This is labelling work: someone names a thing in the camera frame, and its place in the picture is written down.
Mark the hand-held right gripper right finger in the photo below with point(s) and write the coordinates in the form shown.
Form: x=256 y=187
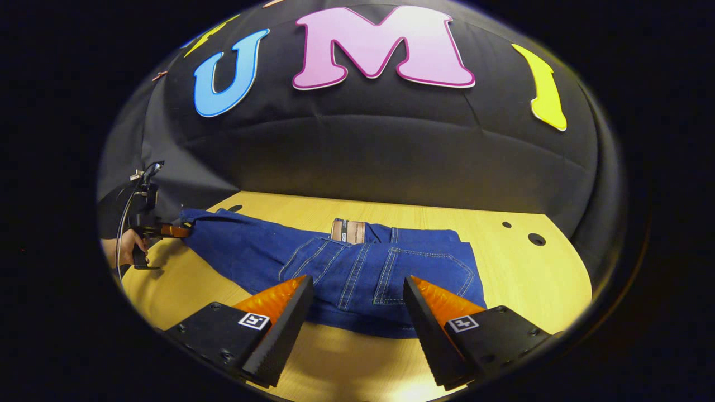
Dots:
x=430 y=335

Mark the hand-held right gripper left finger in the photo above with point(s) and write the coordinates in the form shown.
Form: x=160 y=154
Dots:
x=282 y=335

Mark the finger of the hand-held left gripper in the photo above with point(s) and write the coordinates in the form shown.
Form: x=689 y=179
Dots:
x=176 y=230

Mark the blue jeans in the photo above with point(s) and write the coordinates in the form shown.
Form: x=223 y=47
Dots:
x=357 y=268

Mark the black backdrop cloth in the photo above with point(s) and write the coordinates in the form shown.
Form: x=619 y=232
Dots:
x=391 y=145

